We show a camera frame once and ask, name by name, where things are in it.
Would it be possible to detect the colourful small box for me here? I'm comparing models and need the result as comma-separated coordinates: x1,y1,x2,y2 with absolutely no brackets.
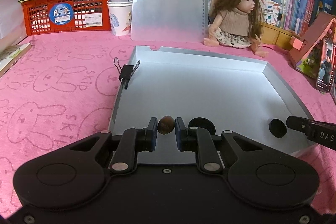
259,0,280,26

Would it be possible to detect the pink triangular phone stand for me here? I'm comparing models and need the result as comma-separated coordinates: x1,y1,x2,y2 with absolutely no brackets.
287,11,336,80

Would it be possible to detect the white paper cup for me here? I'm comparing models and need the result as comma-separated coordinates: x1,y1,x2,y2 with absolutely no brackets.
107,1,133,36

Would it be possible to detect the long-haired doll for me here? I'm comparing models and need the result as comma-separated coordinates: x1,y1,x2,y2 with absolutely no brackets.
203,0,268,57

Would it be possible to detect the white cardboard box tray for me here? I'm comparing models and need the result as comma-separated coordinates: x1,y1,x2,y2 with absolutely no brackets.
109,46,314,157

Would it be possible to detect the black binder clip on box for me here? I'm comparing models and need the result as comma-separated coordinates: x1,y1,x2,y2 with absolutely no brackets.
113,57,141,90

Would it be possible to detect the smartphone with lit screen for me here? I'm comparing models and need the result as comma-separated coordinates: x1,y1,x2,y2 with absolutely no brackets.
316,36,335,93

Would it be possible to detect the pink bunny towel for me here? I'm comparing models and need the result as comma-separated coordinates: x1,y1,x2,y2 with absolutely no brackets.
1,31,335,218

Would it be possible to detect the wooden drawer box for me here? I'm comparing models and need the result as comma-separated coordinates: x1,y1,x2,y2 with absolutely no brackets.
261,22,299,50

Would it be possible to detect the open book at left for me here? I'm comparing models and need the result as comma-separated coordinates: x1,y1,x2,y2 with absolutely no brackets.
0,43,32,77

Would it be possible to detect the red plastic basket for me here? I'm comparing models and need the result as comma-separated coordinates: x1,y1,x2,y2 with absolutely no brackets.
21,0,110,36

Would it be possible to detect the brown walnut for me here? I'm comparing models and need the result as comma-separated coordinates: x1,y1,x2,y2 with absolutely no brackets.
157,115,175,135

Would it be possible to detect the black round cap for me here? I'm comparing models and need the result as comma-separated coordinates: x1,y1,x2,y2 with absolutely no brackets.
188,117,216,135
268,118,287,138

